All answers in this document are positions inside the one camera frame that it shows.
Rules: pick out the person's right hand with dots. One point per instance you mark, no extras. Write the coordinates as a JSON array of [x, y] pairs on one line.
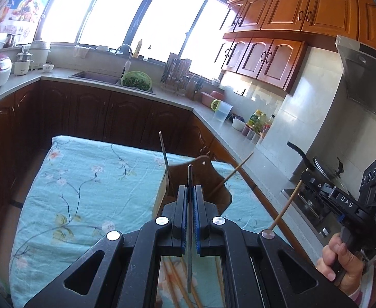
[[336, 250]]

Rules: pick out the green colander with vegetables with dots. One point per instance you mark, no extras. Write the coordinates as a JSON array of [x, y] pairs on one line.
[[137, 79]]

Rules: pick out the knife rack on counter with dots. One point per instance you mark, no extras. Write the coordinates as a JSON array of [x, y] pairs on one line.
[[176, 75]]

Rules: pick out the dark metal chopstick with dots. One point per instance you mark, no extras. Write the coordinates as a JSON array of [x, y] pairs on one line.
[[190, 222]]

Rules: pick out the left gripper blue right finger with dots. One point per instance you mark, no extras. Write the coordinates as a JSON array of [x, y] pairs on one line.
[[201, 223]]

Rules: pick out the brown wooden utensil holder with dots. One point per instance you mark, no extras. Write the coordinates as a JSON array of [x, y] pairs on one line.
[[205, 174]]

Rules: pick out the kitchen faucet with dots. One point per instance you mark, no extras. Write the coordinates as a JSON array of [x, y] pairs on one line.
[[125, 51]]

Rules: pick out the tropical fruit wall poster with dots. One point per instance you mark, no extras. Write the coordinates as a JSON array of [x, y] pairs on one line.
[[21, 18]]

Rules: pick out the light wooden chopstick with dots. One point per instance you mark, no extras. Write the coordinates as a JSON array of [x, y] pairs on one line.
[[285, 208]]

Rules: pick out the upper wooden wall cabinets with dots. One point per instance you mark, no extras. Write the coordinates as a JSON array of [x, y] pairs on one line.
[[267, 39]]

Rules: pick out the steel range hood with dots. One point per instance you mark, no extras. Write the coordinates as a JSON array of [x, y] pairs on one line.
[[359, 71]]

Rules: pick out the floral teal tablecloth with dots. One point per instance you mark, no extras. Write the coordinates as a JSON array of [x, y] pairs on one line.
[[83, 190]]

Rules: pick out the clear plastic measuring jug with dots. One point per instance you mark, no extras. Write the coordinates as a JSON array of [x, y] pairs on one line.
[[221, 109]]

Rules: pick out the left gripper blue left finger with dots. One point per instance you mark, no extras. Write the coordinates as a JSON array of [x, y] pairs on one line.
[[179, 223]]

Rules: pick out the cooking oil bottle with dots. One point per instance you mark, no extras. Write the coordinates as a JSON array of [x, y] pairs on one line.
[[257, 120]]

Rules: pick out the black wok with handle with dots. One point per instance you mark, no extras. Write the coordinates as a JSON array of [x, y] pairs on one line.
[[331, 176]]

